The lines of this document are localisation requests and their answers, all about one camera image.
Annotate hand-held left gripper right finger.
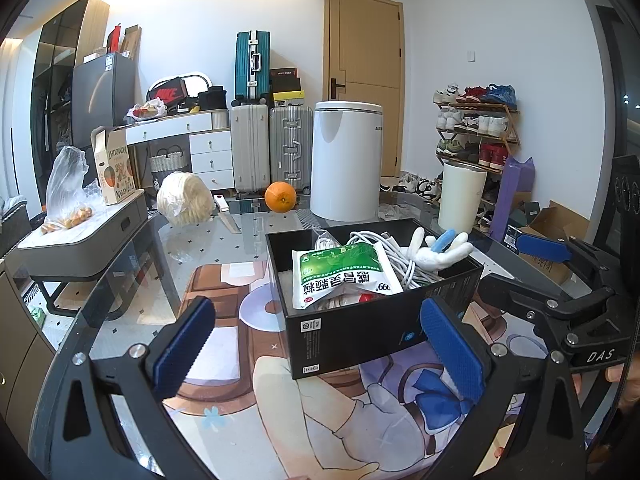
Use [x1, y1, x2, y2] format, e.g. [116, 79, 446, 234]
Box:
[419, 297, 588, 480]

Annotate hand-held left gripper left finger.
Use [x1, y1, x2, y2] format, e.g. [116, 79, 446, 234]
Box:
[30, 296, 217, 480]

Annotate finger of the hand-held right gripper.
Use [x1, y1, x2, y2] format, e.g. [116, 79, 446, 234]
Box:
[477, 271, 617, 342]
[514, 233, 617, 292]

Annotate white cartoon glove toy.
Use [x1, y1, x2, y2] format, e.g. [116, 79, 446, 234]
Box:
[407, 227, 474, 274]

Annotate black cardboard box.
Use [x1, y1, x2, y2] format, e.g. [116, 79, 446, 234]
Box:
[264, 217, 485, 381]

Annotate white cable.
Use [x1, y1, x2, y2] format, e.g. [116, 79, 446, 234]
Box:
[344, 230, 442, 289]

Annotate green and white medicine packet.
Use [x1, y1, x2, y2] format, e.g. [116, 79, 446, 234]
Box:
[292, 242, 404, 311]

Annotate person's right hand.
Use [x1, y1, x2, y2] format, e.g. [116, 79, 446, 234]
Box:
[571, 360, 640, 412]

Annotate open brown cardboard box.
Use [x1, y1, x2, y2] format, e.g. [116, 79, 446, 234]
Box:
[516, 200, 591, 287]

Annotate purple paper bag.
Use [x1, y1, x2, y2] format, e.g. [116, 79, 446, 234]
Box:
[488, 155, 535, 244]

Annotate small white round bin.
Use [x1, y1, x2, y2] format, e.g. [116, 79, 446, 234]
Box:
[437, 161, 488, 235]

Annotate wooden shoe rack with shoes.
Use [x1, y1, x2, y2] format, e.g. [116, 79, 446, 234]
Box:
[432, 83, 521, 227]

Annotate grey side cabinet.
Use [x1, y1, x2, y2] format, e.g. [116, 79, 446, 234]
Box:
[17, 190, 150, 317]

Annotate shoes on floor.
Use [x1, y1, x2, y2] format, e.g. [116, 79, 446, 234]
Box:
[379, 172, 444, 199]

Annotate napa cabbage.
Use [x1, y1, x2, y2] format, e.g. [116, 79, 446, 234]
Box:
[156, 171, 215, 227]

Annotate printed cartoon table mat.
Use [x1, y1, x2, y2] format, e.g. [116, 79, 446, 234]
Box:
[164, 259, 601, 480]

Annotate black framed window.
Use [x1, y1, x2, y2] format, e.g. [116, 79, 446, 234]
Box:
[594, 4, 640, 171]

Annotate orange fruit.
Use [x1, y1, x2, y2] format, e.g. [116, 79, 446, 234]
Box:
[264, 181, 298, 214]

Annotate white woven basket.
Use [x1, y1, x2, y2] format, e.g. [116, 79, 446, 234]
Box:
[148, 143, 194, 174]

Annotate printed fruit carton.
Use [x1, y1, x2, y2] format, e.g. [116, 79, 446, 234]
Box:
[89, 126, 137, 206]

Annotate white desk with drawers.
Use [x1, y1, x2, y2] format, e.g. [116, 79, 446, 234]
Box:
[124, 108, 236, 192]

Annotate clear plastic bag of oranges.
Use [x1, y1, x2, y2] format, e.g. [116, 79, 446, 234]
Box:
[40, 144, 107, 236]

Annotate white suitcase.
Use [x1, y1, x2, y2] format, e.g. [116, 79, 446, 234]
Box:
[228, 103, 271, 194]

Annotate large white trash can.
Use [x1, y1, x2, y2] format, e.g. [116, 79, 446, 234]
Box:
[309, 100, 384, 223]

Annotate silver suitcase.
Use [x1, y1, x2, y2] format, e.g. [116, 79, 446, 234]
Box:
[268, 105, 315, 194]

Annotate plastic bag of food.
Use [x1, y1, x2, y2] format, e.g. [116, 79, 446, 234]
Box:
[124, 98, 168, 124]

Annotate wooden door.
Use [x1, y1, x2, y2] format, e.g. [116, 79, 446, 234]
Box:
[323, 0, 405, 179]

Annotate black bag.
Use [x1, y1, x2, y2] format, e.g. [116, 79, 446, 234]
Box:
[196, 86, 229, 111]

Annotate red and black shoe box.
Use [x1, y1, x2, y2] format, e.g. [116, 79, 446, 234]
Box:
[147, 76, 189, 104]

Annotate grey refrigerator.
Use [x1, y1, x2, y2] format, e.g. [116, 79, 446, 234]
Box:
[72, 51, 136, 154]

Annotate white framed oval mirror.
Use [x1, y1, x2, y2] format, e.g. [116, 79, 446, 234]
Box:
[176, 72, 214, 92]

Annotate black gift box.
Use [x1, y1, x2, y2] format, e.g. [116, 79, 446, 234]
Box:
[269, 66, 303, 94]

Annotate teal suitcase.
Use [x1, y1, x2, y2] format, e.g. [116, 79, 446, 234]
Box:
[234, 30, 272, 106]

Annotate dark glass wardrobe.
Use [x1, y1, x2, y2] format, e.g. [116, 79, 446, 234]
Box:
[29, 0, 110, 197]

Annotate brown flat cardboard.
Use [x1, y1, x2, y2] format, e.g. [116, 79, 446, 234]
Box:
[118, 24, 143, 61]

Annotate white handled knife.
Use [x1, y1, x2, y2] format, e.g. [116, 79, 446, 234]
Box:
[213, 194, 242, 235]

